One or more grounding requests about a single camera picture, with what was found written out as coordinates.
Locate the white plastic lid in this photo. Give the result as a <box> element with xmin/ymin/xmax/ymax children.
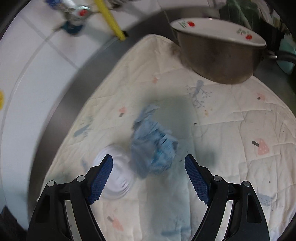
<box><xmin>93</xmin><ymin>145</ymin><xmax>135</xmax><ymax>199</ymax></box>

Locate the crumpled white blue wrapper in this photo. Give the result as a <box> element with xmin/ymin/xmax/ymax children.
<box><xmin>130</xmin><ymin>104</ymin><xmax>179</xmax><ymax>179</ymax></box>

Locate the steel pot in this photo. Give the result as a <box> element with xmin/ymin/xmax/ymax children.
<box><xmin>176</xmin><ymin>31</ymin><xmax>265</xmax><ymax>84</ymax></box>

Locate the water valve with red knob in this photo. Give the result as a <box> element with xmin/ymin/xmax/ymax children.
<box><xmin>45</xmin><ymin>0</ymin><xmax>93</xmax><ymax>36</ymax></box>

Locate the white plate with cherries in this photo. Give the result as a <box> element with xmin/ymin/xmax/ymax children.
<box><xmin>171</xmin><ymin>18</ymin><xmax>266</xmax><ymax>47</ymax></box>

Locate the yellow hose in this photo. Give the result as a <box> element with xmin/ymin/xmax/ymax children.
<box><xmin>94</xmin><ymin>0</ymin><xmax>127</xmax><ymax>42</ymax></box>

